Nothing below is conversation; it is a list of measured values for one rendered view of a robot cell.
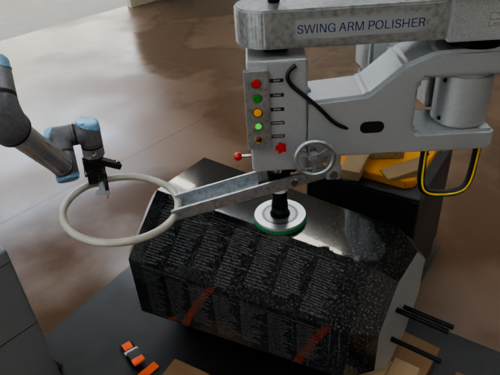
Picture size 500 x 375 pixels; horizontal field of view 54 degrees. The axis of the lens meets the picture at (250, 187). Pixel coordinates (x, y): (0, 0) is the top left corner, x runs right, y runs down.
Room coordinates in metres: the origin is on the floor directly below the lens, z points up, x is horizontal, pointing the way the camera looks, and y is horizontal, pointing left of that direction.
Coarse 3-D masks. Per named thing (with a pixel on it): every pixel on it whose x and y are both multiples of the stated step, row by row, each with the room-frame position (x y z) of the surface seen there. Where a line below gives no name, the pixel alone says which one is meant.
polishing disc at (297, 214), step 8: (288, 200) 1.71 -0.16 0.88; (264, 208) 1.67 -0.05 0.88; (288, 208) 1.65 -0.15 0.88; (296, 208) 1.65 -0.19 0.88; (256, 216) 1.62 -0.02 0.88; (264, 216) 1.61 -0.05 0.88; (296, 216) 1.60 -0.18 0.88; (304, 216) 1.59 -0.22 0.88; (264, 224) 1.56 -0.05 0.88; (272, 224) 1.55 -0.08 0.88; (280, 224) 1.55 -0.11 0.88; (288, 224) 1.55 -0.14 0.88; (296, 224) 1.54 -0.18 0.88
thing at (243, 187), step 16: (240, 176) 1.68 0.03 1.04; (256, 176) 1.68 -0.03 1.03; (288, 176) 1.57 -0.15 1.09; (304, 176) 1.56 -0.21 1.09; (320, 176) 1.56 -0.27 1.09; (336, 176) 1.52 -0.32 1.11; (192, 192) 1.68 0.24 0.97; (208, 192) 1.68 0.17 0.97; (224, 192) 1.67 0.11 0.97; (240, 192) 1.57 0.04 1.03; (256, 192) 1.57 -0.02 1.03; (272, 192) 1.57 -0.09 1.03; (176, 208) 1.58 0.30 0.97; (192, 208) 1.57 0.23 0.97; (208, 208) 1.57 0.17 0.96
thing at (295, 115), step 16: (256, 64) 1.52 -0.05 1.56; (272, 64) 1.52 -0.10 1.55; (288, 64) 1.51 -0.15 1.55; (304, 64) 1.51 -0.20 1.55; (304, 80) 1.51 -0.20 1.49; (288, 96) 1.51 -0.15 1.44; (272, 112) 1.52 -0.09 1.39; (288, 112) 1.51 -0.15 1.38; (304, 112) 1.51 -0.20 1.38; (272, 128) 1.52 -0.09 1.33; (288, 128) 1.51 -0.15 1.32; (304, 128) 1.51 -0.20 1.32; (272, 144) 1.52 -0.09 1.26; (288, 144) 1.51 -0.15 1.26; (256, 160) 1.52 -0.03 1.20; (272, 160) 1.52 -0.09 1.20; (288, 160) 1.51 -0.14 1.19; (304, 160) 1.51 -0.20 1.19
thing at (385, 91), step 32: (384, 64) 1.62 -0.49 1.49; (416, 64) 1.51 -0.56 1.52; (448, 64) 1.51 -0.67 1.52; (480, 64) 1.51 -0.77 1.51; (320, 96) 1.56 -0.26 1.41; (352, 96) 1.53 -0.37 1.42; (384, 96) 1.51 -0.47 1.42; (416, 96) 1.52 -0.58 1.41; (320, 128) 1.52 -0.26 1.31; (352, 128) 1.52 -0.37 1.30; (384, 128) 1.51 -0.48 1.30; (416, 128) 1.53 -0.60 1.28; (448, 128) 1.53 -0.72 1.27; (480, 128) 1.52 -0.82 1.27
